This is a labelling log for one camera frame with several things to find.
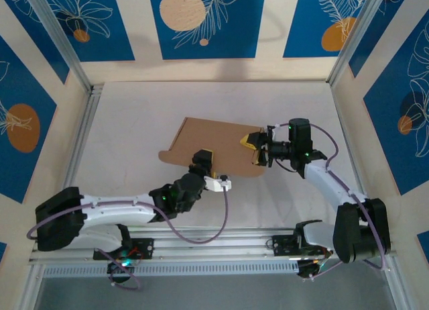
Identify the brown cardboard paper box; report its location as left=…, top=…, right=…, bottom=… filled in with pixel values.
left=158, top=117, right=265, bottom=177

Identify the aluminium side rail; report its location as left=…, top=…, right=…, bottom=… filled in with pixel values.
left=50, top=85, right=103, bottom=237
left=330, top=83, right=378, bottom=230

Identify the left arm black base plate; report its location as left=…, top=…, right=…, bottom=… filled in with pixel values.
left=93, top=238, right=155, bottom=261

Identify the grey slotted cable duct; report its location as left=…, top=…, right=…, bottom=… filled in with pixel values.
left=42, top=260, right=300, bottom=278

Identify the aluminium base rail beam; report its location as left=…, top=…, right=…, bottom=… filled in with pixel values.
left=28, top=222, right=398, bottom=268

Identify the blue floral wall panel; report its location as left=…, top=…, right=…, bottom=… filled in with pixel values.
left=363, top=19, right=429, bottom=196
left=38, top=0, right=136, bottom=63
left=348, top=0, right=429, bottom=79
left=0, top=34, right=58, bottom=204
left=0, top=0, right=70, bottom=85
left=148, top=0, right=267, bottom=60
left=283, top=0, right=373, bottom=59

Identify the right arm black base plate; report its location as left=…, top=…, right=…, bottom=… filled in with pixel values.
left=272, top=234, right=331, bottom=258

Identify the aluminium frame post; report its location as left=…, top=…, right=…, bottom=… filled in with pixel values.
left=328, top=0, right=392, bottom=85
left=23, top=0, right=95, bottom=93

